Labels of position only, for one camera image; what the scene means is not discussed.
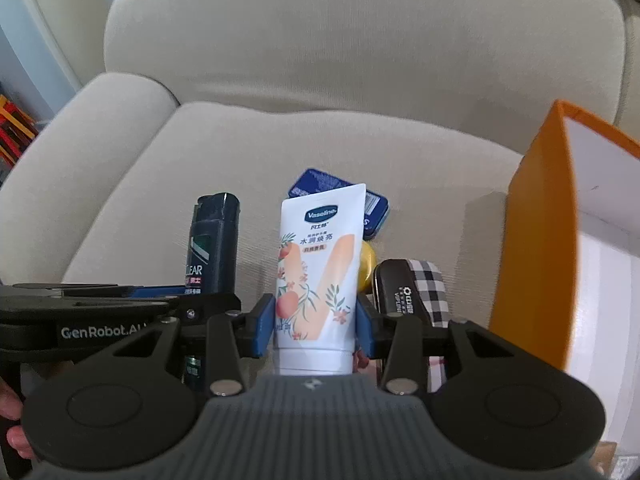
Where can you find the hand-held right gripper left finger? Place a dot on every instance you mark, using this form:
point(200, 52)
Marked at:
point(264, 325)

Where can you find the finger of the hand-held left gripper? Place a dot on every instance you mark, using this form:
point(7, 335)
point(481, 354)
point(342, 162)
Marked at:
point(100, 291)
point(210, 305)

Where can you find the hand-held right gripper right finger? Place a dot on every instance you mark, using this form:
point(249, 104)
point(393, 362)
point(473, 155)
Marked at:
point(364, 330)

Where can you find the dark green shampoo bottle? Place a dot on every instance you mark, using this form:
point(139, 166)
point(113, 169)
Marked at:
point(212, 245)

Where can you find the white lotion tube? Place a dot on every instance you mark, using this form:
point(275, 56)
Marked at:
point(315, 270)

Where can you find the orange cardboard box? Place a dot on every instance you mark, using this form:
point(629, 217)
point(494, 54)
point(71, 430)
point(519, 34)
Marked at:
point(530, 270)

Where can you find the person's left hand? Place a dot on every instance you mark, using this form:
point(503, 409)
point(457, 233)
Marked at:
point(12, 400)

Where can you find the dark brown case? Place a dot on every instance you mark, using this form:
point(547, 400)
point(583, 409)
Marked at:
point(395, 285)

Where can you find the yellow round container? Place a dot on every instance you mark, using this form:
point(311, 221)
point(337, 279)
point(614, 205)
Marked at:
point(367, 265)

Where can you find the plaid cloth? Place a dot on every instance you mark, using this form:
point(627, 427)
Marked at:
point(430, 290)

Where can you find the blue tin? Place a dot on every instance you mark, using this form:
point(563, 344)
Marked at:
point(320, 182)

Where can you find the red metal rack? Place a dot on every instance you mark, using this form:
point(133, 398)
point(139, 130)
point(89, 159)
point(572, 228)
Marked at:
point(12, 130)

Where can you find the beige fabric sofa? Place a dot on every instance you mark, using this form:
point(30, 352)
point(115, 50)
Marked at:
point(325, 60)

